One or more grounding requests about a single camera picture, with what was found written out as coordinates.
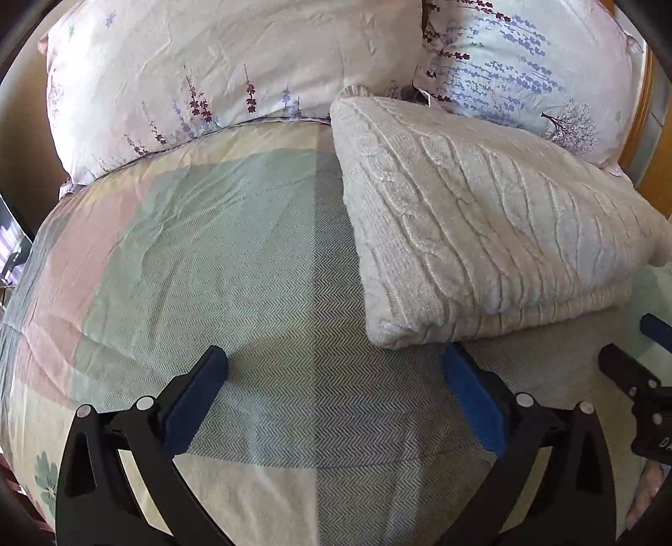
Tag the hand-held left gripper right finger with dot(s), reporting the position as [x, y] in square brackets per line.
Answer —
[475, 404]

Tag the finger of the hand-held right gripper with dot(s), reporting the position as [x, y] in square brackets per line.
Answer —
[659, 332]
[625, 370]

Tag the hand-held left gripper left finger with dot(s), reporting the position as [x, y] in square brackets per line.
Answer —
[185, 415]

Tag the person's right hand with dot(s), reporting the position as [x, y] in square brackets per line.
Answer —
[648, 491]

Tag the pastel patchwork quilt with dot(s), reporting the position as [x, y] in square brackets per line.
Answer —
[210, 262]

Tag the wooden bed headboard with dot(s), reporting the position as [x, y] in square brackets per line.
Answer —
[641, 105]

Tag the dark bedside object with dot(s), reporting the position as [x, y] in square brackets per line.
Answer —
[11, 247]

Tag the pale green floral pillow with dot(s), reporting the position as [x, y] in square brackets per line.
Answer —
[530, 68]

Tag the pink floral pillow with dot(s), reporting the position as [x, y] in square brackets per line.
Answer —
[210, 68]

